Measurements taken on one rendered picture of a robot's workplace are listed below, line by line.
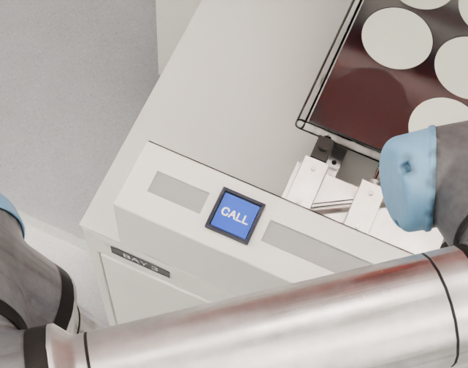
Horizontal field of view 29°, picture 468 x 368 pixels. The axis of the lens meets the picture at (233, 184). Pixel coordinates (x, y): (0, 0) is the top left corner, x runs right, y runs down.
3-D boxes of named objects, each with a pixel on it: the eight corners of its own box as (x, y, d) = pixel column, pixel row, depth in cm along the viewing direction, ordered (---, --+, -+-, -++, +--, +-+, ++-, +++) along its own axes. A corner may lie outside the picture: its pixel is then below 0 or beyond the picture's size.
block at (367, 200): (358, 186, 121) (363, 177, 118) (382, 196, 121) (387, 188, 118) (336, 238, 118) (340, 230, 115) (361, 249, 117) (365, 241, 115)
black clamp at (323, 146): (317, 141, 123) (320, 132, 120) (332, 147, 123) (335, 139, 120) (307, 162, 121) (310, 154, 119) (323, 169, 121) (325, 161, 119)
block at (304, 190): (302, 163, 122) (305, 153, 119) (326, 173, 121) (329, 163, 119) (279, 214, 119) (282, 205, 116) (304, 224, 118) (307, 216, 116)
